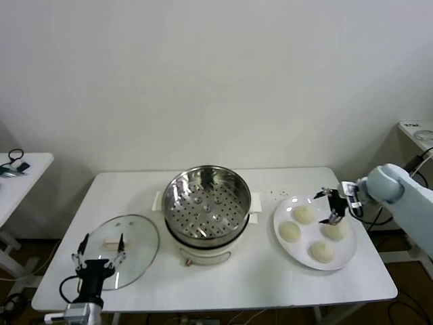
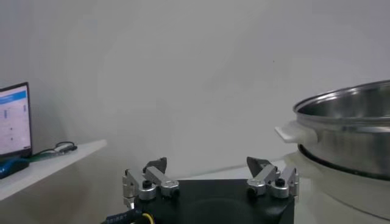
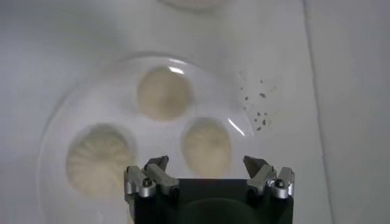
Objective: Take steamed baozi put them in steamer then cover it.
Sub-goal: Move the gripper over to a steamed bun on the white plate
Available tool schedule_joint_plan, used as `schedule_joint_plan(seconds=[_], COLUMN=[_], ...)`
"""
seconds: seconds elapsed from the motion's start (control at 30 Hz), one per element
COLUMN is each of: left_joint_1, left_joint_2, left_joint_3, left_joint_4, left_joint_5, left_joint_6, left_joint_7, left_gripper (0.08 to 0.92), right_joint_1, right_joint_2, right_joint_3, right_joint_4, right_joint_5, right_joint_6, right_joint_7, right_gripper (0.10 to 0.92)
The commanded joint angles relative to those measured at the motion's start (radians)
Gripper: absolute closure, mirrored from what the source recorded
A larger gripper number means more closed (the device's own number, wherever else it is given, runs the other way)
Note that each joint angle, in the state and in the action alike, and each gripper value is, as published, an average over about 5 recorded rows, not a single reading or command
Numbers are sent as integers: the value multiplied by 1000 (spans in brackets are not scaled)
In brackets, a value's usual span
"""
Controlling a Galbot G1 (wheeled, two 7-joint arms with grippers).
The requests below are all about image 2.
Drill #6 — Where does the laptop with lit screen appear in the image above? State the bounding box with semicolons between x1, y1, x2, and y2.
0;82;34;159

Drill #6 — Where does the black looped cable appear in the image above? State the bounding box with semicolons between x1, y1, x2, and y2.
54;141;76;150

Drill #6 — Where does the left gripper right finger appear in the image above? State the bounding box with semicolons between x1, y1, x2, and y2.
246;156;300;199

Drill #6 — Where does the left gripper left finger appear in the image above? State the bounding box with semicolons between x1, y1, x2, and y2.
122;156;180;209

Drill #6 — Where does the white electric cooker base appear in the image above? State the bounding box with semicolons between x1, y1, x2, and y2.
283;145;390;220

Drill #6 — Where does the stainless steel steamer basket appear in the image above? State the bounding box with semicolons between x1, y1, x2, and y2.
274;79;390;181

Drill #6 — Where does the white side table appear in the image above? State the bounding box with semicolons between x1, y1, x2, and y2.
0;139;108;201

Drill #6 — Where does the blue case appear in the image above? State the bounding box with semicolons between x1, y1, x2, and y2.
0;158;30;180

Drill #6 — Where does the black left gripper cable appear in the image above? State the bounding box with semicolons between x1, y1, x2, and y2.
102;208;155;224

